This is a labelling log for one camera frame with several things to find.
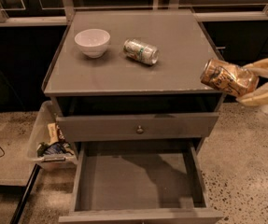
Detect grey drawer cabinet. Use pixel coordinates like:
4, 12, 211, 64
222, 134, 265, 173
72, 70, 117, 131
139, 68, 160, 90
41, 9, 228, 147

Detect white metal railing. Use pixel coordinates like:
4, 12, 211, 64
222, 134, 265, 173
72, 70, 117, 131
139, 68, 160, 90
0, 0, 268, 28

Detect snack packets in bin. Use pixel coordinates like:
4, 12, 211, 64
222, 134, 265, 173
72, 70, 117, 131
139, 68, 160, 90
36, 123, 75, 157

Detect white ceramic bowl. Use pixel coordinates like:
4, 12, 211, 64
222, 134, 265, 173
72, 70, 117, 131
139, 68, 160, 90
75, 29, 110, 58

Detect open grey middle drawer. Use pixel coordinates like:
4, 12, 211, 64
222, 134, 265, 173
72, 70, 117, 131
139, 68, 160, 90
59, 140, 223, 224

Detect round metal drawer knob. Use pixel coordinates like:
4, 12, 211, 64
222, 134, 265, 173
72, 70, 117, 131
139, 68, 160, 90
136, 125, 144, 134

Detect green white soda can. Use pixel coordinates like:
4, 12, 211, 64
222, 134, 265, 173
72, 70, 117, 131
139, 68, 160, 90
123, 38, 159, 65

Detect clear plastic bin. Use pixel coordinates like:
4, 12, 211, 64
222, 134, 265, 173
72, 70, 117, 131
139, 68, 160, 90
27, 101, 78, 171

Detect orange gold soda can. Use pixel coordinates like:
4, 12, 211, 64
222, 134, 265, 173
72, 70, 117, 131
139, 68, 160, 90
200, 59, 259, 97

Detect grey top drawer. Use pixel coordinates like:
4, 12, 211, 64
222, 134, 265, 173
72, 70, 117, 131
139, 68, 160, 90
56, 112, 219, 142

